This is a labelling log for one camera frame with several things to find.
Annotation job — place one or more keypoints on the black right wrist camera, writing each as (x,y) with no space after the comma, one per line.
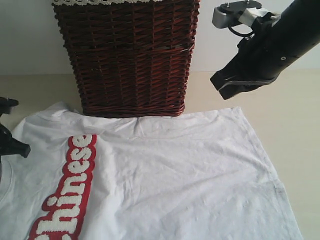
(227,14)

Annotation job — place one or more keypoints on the grey lace-trimmed basket liner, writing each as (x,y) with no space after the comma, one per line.
(98,2)

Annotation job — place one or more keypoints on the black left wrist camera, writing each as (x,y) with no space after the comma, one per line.
(7,105)

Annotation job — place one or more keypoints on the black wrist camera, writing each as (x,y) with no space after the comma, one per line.
(227,14)
(7,105)

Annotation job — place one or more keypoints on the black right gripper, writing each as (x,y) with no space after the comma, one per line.
(242,73)

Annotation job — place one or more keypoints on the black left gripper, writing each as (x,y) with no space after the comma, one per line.
(11,146)

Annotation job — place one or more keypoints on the dark red wicker basket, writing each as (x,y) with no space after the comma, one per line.
(131,59)

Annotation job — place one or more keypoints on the white t-shirt red lettering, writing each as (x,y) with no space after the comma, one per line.
(198,176)

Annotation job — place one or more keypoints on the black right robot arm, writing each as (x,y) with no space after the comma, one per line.
(269,43)

